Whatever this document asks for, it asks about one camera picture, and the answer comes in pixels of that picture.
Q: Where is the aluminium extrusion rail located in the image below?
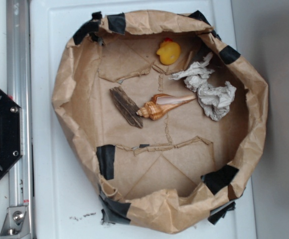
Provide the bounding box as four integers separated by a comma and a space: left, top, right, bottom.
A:
6, 0, 35, 239

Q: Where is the yellow rubber duck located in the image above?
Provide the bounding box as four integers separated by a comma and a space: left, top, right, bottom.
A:
156, 38, 181, 65

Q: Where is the metal corner bracket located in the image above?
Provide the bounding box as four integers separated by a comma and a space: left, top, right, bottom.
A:
0, 206, 31, 239

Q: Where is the dark wood chip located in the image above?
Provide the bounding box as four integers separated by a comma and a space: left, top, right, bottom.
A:
110, 87, 144, 128

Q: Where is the brown paper bag bin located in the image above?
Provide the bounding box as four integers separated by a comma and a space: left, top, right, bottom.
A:
52, 10, 269, 234

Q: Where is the white plastic tray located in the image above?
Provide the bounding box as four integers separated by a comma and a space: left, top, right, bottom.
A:
29, 0, 258, 239

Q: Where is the striped conch seashell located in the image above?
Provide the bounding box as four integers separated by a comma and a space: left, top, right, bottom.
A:
136, 94, 197, 120

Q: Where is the crumpled white paper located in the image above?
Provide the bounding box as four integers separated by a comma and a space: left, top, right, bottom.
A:
170, 52, 237, 121

